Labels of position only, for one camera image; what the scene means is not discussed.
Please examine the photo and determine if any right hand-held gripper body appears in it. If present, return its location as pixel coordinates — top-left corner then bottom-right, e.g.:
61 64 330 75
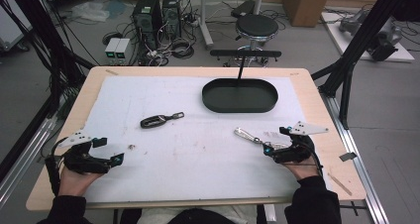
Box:
272 120 330 165

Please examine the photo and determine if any black metal frame strut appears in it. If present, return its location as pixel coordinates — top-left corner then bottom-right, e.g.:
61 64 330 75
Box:
311 0 420 130

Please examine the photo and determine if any person's right hand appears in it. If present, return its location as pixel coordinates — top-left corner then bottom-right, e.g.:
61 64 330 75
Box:
280 157 320 181

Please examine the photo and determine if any clear plastic bag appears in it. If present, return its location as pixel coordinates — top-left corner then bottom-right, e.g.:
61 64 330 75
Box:
69 1 111 23

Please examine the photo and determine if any large black computer tower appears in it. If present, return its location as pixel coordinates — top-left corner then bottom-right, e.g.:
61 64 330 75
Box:
132 0 163 51

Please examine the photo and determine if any grey metal stand leg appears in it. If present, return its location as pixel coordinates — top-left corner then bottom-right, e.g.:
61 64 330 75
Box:
197 0 215 51

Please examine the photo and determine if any aluminium rail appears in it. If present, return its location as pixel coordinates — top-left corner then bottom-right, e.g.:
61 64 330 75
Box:
0 115 57 206
321 92 391 224

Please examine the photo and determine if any right hand-held gripper cable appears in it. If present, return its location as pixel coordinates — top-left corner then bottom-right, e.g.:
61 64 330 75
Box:
303 140 324 179

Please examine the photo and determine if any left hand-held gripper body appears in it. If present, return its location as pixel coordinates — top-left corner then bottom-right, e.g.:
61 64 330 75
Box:
58 128 112 175

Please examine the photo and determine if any person's left hand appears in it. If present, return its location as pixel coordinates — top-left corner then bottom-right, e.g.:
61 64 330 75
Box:
57 167 104 197

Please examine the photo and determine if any white board with devices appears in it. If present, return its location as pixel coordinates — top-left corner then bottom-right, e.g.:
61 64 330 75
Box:
320 9 416 63

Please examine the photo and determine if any black car key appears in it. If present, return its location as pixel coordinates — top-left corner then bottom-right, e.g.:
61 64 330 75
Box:
140 111 185 130

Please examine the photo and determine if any black key rack with tray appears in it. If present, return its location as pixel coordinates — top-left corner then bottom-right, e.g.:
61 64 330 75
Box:
201 49 282 114

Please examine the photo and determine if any brown cardboard box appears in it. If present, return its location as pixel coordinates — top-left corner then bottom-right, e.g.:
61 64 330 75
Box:
282 0 334 28

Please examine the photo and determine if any black frame with cables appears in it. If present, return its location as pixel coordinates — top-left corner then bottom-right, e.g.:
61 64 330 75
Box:
0 0 97 119

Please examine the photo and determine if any black round stool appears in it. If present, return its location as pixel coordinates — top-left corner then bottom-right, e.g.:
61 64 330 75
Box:
235 13 280 51

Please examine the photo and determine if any grey bench power supply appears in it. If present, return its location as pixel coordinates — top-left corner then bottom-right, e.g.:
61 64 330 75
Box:
104 37 122 65
114 38 132 65

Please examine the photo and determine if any slim black computer tower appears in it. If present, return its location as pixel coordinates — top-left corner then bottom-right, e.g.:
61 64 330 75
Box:
161 0 182 39

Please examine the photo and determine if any black tape piece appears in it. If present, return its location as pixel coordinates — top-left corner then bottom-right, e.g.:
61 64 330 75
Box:
339 152 359 163

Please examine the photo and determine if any white table mat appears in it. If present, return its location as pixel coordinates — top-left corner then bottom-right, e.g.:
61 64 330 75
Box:
82 75 334 202

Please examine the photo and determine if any coiled black cable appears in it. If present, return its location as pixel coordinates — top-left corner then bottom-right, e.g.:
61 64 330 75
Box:
170 38 195 60

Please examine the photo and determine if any person's lap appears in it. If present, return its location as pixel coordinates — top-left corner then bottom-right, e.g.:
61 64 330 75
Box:
119 205 260 224

